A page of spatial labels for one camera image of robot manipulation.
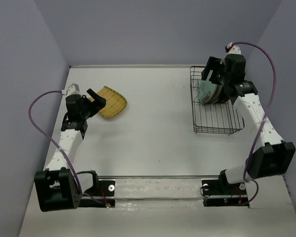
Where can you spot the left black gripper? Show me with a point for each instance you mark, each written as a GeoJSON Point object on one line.
{"type": "Point", "coordinates": [99, 102]}

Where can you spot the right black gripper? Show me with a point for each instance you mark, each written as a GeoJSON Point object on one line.
{"type": "Point", "coordinates": [213, 63]}

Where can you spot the yellow bamboo woven plate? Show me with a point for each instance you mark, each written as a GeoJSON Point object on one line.
{"type": "Point", "coordinates": [115, 103]}

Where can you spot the cream plate black brushstroke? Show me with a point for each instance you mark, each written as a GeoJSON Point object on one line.
{"type": "Point", "coordinates": [218, 95]}

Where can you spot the light green round plate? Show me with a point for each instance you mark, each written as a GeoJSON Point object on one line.
{"type": "Point", "coordinates": [206, 90]}

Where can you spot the black round plate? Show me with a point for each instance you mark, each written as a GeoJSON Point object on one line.
{"type": "Point", "coordinates": [223, 99]}

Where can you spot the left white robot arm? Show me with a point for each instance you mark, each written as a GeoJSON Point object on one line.
{"type": "Point", "coordinates": [58, 186]}

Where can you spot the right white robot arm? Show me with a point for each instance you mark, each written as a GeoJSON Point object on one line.
{"type": "Point", "coordinates": [270, 154]}

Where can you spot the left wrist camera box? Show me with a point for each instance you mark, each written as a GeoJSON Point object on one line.
{"type": "Point", "coordinates": [73, 89]}

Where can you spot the black wire dish rack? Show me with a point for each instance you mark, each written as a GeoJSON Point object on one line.
{"type": "Point", "coordinates": [216, 118]}

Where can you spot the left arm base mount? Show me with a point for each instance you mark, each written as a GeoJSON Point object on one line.
{"type": "Point", "coordinates": [101, 197]}

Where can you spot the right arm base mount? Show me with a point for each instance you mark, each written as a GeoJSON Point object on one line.
{"type": "Point", "coordinates": [216, 195]}

